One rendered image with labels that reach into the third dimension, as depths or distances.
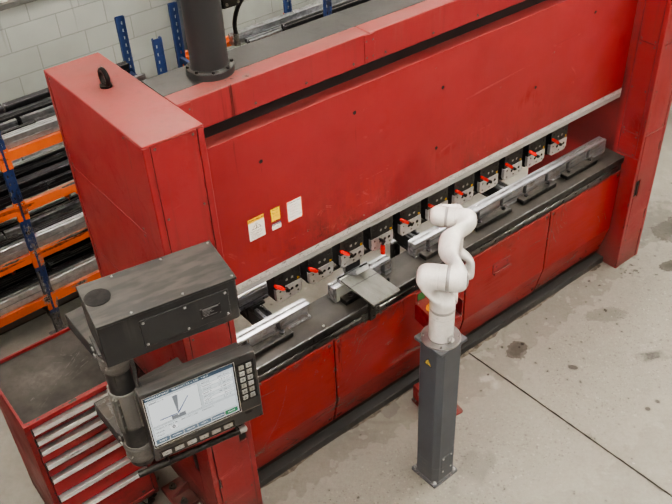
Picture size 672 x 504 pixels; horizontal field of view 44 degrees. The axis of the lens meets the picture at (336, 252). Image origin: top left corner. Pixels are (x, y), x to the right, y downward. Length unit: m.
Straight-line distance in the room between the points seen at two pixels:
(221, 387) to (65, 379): 1.12
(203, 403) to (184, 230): 0.66
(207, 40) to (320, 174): 0.88
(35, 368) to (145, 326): 1.40
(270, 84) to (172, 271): 0.93
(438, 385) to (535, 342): 1.51
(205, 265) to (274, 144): 0.83
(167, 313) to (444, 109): 1.98
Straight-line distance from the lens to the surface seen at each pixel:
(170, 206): 3.16
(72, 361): 4.18
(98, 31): 8.04
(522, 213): 5.05
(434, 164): 4.38
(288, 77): 3.50
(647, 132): 5.61
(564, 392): 5.22
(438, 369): 4.02
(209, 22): 3.31
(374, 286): 4.27
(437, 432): 4.36
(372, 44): 3.74
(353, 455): 4.81
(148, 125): 3.13
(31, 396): 4.08
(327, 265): 4.16
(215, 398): 3.20
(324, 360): 4.37
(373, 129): 3.96
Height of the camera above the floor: 3.77
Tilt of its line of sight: 38 degrees down
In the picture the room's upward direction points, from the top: 3 degrees counter-clockwise
